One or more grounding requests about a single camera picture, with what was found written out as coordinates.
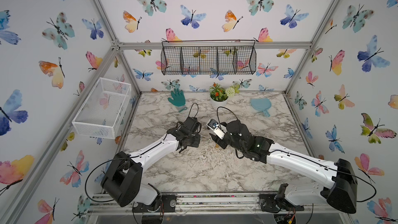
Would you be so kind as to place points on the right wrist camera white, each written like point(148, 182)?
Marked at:
point(216, 128)

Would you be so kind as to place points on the potted flower plant white pot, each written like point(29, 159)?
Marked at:
point(219, 95)

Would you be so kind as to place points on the black wire wall basket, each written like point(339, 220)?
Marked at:
point(208, 57)

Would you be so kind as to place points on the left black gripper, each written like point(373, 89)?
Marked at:
point(196, 144)

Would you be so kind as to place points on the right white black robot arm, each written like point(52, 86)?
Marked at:
point(334, 183)

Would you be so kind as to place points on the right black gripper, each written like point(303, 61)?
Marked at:
point(218, 141)

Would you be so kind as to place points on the white mesh wall basket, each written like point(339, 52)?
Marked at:
point(102, 111)

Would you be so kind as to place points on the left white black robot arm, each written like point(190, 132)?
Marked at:
point(123, 178)

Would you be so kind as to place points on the green rubber glove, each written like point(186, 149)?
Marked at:
point(178, 100)

